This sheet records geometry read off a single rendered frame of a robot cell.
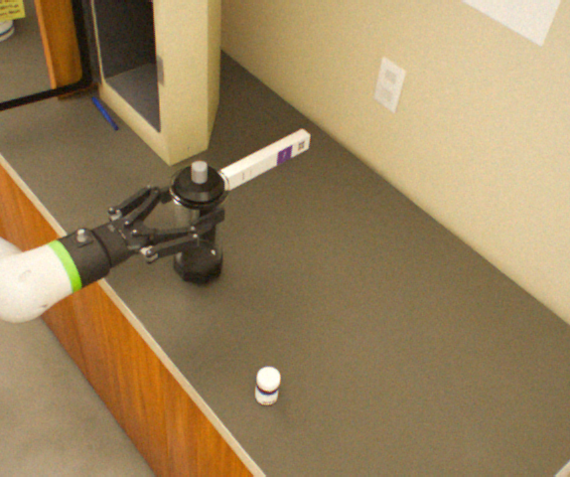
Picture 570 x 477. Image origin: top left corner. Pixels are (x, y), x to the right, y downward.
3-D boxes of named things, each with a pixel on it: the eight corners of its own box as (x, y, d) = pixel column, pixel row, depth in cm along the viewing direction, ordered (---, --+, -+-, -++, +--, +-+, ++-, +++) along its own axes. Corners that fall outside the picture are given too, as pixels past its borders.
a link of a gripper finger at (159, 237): (130, 228, 122) (131, 234, 121) (196, 223, 124) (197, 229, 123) (132, 242, 125) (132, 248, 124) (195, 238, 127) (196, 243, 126)
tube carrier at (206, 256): (205, 234, 148) (206, 156, 132) (235, 265, 143) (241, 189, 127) (161, 255, 143) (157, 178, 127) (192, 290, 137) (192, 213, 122)
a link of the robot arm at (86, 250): (58, 268, 124) (84, 302, 119) (48, 223, 115) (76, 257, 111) (89, 253, 127) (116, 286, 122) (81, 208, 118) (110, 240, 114)
